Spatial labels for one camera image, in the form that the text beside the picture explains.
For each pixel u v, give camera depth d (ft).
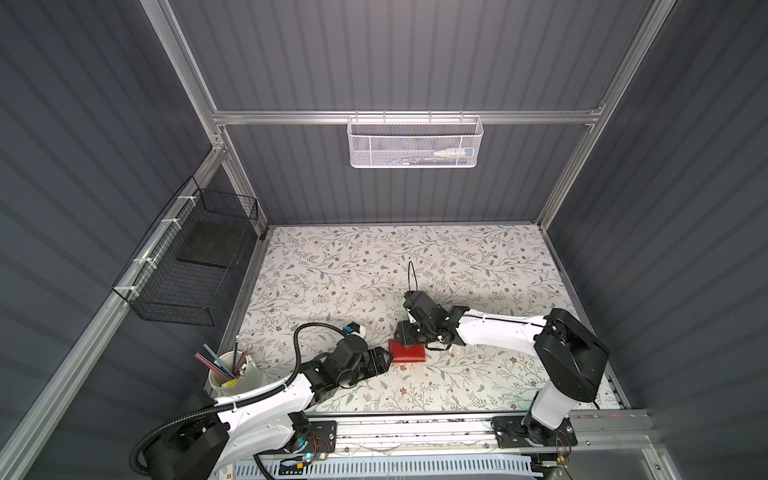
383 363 2.43
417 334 2.49
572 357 1.54
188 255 2.41
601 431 2.48
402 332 2.53
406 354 2.84
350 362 2.14
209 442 1.37
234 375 2.53
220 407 1.49
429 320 2.23
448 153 2.99
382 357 2.46
